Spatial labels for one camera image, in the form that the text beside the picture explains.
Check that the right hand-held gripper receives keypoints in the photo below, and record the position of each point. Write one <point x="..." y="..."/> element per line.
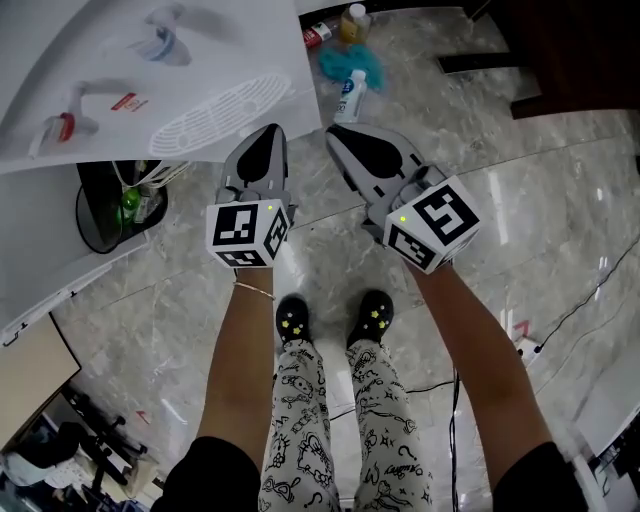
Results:
<point x="440" y="220"/>

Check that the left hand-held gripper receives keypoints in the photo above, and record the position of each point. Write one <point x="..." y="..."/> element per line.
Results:
<point x="235" y="230"/>

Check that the white cabinet door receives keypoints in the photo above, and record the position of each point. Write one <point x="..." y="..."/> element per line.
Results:
<point x="40" y="240"/>

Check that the person's right forearm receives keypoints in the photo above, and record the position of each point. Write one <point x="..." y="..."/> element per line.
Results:
<point x="480" y="360"/>

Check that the person's left forearm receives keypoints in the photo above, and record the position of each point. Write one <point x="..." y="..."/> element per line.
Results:
<point x="240" y="360"/>

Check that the white water dispenser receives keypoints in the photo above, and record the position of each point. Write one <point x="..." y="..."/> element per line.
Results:
<point x="200" y="50"/>

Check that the blue water tap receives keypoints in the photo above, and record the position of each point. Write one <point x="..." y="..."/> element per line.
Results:
<point x="165" y="40"/>

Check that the red water tap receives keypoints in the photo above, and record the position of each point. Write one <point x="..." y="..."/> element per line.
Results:
<point x="60" y="127"/>

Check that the white bottle blue label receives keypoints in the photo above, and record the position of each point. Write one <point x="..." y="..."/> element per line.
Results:
<point x="350" y="97"/>

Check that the white drip tray grille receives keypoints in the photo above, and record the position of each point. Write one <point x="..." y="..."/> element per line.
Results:
<point x="220" y="115"/>

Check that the teal cloth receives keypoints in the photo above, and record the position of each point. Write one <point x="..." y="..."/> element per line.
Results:
<point x="335" y="62"/>

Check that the white plastic bag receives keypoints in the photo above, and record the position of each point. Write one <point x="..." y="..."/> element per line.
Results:
<point x="160" y="172"/>

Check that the yellow liquid bottle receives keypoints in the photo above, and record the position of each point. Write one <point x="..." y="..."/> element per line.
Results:
<point x="355" y="22"/>

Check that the green plastic bottle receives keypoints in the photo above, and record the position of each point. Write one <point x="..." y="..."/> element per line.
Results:
<point x="130" y="202"/>

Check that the person's right black shoe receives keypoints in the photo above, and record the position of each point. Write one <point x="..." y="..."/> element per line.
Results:
<point x="372" y="315"/>

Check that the person's black shoe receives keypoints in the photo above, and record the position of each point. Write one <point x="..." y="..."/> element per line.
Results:
<point x="372" y="315"/>
<point x="295" y="320"/>

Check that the person's left black shoe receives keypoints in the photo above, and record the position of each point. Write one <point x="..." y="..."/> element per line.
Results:
<point x="295" y="320"/>

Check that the black trash bin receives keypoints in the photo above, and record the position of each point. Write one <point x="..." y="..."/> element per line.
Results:
<point x="100" y="220"/>

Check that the dark wooden furniture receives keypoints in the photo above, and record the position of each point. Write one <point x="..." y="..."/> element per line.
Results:
<point x="575" y="50"/>

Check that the white power strip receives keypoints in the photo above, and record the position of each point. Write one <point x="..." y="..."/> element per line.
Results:
<point x="527" y="346"/>

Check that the white cartoon print trousers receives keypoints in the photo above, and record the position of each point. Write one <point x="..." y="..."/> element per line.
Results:
<point x="300" y="440"/>

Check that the tan wooden board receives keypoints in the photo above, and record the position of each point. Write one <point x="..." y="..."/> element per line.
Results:
<point x="30" y="370"/>

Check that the person's left black sleeve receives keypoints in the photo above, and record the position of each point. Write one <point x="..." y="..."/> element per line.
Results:
<point x="210" y="480"/>

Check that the person's black sleeve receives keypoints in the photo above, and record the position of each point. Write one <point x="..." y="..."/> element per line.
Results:
<point x="540" y="485"/>
<point x="210" y="480"/>

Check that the black tripod stand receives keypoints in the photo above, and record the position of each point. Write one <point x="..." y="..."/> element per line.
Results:
<point x="102" y="445"/>

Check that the white table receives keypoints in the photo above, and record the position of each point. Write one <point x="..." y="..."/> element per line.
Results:
<point x="610" y="405"/>

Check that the person's right black sleeve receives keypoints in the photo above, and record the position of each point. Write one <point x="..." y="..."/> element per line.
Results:
<point x="540" y="485"/>

